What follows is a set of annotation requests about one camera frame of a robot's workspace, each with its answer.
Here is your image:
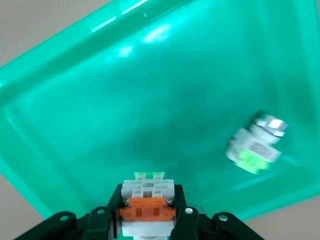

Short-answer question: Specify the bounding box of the white pushbutton with green block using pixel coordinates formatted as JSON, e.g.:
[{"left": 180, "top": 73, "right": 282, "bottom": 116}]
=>
[{"left": 224, "top": 111, "right": 289, "bottom": 176}]

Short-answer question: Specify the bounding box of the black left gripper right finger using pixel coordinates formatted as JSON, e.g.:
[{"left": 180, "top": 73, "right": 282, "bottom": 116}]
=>
[{"left": 169, "top": 183, "right": 216, "bottom": 240}]

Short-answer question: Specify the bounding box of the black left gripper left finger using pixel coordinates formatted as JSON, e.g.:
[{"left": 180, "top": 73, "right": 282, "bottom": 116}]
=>
[{"left": 81, "top": 183, "right": 125, "bottom": 240}]

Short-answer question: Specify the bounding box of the green plastic tray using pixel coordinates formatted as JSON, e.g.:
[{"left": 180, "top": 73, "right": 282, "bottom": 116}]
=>
[{"left": 0, "top": 0, "right": 320, "bottom": 224}]

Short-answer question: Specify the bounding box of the white pushbutton with orange block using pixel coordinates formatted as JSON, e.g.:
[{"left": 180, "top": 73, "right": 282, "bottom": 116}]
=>
[{"left": 119, "top": 171, "right": 176, "bottom": 238}]

